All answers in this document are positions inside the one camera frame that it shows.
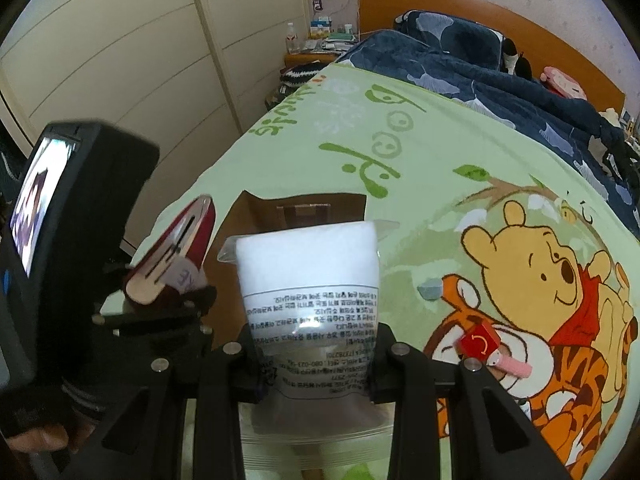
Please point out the pink hair comb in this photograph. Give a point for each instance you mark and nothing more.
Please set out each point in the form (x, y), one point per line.
(509, 365)

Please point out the person left hand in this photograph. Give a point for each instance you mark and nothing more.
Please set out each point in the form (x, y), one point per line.
(50, 438)

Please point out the black white plush toy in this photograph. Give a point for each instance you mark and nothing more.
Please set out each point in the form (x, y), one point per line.
(514, 62)

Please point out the cream wardrobe doors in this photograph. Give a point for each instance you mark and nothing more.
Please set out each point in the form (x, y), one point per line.
(189, 75)

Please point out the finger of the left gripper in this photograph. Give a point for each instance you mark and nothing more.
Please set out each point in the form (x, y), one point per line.
(183, 310)
(111, 362)

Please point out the clear cotton pad bag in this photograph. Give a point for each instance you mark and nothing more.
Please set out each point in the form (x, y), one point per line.
(316, 412)

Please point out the green Winnie Pooh blanket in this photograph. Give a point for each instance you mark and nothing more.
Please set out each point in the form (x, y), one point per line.
(440, 168)

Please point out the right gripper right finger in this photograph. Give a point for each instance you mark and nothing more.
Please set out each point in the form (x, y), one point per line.
(490, 437)

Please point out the black white knitted cloth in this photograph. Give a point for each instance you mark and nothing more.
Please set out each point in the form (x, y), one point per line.
(298, 75)

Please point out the navy patterned pillow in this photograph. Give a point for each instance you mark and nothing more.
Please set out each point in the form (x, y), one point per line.
(466, 40)

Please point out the navy patterned duvet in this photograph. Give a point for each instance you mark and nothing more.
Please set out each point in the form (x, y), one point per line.
(572, 129)

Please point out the brown cardboard box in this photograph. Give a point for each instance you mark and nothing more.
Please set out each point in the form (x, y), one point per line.
(267, 248)

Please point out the clear plastic bottle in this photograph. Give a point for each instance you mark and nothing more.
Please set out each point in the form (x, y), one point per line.
(291, 39)

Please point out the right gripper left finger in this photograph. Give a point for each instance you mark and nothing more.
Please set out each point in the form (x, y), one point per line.
(188, 428)

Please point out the red cube box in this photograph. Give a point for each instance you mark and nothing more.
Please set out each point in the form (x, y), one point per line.
(479, 342)

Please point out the small blue-grey block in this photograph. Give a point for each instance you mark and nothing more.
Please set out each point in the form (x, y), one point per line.
(432, 289)

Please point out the wooden bedside table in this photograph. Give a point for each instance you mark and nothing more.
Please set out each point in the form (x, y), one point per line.
(296, 59)

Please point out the orange wooden headboard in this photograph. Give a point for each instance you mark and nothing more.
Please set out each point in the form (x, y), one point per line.
(540, 46)

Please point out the pink plush toy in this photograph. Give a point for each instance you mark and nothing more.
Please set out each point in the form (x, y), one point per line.
(561, 84)

